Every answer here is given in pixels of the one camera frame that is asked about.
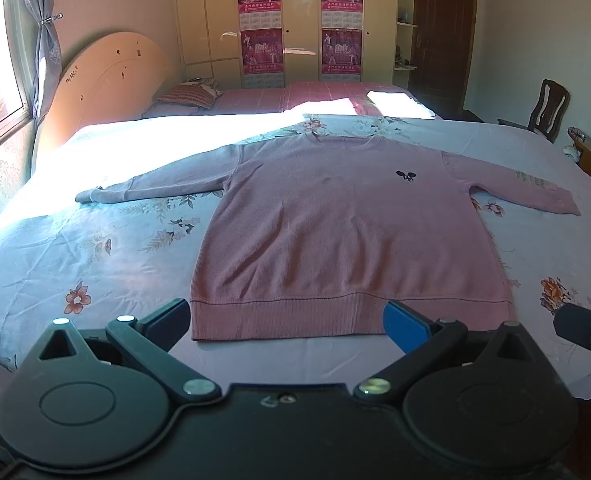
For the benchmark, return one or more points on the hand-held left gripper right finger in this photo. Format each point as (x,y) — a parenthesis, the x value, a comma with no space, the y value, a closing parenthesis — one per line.
(403,322)

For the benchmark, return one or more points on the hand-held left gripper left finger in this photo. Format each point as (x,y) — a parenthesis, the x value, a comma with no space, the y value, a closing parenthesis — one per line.
(168,321)

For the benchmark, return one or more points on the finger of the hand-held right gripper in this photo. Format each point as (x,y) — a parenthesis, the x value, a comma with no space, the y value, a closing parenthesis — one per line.
(583,327)

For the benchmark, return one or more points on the pink long-sleeved sweater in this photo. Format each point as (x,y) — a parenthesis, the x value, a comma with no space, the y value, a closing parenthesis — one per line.
(335,220)

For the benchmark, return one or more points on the floral bedsheet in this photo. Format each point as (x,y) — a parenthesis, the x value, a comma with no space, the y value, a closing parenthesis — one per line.
(100,260)

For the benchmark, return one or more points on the dark wooden chair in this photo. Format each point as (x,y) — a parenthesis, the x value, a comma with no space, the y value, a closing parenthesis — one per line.
(550,107)

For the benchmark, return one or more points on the striped pillow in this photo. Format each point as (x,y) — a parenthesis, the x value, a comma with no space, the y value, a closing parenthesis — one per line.
(188,94)

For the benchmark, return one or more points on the wooden arched headboard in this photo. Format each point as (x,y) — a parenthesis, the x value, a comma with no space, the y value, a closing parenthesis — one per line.
(105,80)

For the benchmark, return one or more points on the pink checked bedsheet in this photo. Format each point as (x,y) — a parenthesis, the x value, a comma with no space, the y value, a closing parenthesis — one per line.
(300,95)

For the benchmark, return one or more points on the dark wooden door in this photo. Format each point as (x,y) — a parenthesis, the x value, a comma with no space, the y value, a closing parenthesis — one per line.
(443,35)

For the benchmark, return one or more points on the cream corner shelf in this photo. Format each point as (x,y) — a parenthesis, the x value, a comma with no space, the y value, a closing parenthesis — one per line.
(405,25)

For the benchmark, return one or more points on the grey floral curtain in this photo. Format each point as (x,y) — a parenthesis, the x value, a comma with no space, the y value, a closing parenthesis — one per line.
(43,50)

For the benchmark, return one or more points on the metal curtain holdback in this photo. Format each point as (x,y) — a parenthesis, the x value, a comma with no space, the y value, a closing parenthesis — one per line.
(50,19)

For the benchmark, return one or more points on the cream wardrobe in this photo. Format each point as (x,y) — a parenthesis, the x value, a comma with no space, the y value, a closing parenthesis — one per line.
(300,10)

